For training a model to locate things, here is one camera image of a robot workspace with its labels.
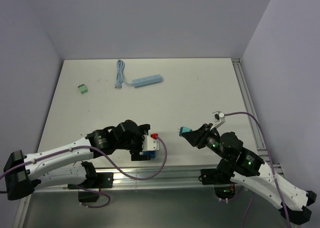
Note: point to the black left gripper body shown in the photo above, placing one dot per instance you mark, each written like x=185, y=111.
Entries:
x=135, y=146

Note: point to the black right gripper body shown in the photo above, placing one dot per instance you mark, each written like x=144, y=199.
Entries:
x=208, y=134

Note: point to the teal charger plug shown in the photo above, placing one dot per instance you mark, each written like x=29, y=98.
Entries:
x=183, y=130

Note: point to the blue cube socket adapter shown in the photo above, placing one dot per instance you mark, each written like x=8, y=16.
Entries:
x=150, y=154

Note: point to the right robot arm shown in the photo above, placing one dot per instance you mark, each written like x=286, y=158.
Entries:
x=243, y=166

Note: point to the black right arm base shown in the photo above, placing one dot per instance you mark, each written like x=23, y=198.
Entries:
x=224, y=189

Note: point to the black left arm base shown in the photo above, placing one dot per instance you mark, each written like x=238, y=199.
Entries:
x=93, y=196

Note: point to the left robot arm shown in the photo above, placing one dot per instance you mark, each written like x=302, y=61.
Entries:
x=70, y=164

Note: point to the green plug adapter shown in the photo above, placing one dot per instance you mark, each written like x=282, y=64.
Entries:
x=82, y=88

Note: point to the light blue power strip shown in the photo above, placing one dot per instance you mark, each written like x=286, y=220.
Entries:
x=149, y=80

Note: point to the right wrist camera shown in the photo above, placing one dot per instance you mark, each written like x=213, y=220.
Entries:
x=219, y=119

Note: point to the aluminium front rail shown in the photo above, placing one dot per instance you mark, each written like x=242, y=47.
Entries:
x=168, y=178

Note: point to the aluminium side rail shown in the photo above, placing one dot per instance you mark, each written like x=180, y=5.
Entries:
x=249, y=107

